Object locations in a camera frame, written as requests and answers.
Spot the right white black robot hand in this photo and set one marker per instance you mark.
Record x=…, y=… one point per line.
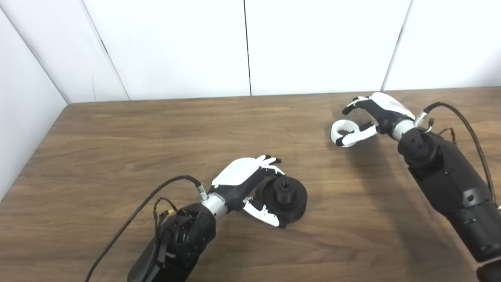
x=385, y=107

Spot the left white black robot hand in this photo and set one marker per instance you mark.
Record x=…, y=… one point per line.
x=238, y=170

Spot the round black part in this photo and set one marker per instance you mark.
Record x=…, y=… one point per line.
x=293, y=201

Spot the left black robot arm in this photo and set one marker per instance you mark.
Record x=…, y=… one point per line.
x=184, y=239

